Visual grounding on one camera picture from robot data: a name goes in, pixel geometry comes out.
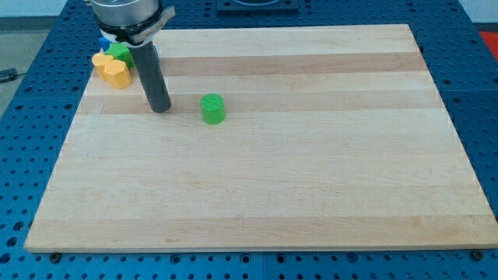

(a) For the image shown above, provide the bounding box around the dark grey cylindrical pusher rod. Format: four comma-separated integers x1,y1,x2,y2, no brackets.
132,41,171,113

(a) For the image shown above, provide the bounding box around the yellow heart block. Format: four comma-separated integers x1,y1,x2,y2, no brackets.
91,53,132,89

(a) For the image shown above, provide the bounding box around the green star block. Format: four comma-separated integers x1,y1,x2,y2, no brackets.
104,43,135,68

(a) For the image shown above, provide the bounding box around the blue block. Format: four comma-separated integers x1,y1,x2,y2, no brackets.
98,37,111,53

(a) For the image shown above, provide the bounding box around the green cylinder block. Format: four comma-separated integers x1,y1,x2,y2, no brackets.
200,93,226,124

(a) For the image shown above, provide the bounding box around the black device on floor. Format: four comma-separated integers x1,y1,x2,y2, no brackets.
0,68,18,83

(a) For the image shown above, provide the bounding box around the light wooden board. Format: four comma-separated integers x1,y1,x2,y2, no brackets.
25,24,497,253

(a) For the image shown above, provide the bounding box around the red mat at right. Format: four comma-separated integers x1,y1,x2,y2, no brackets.
479,31,498,60

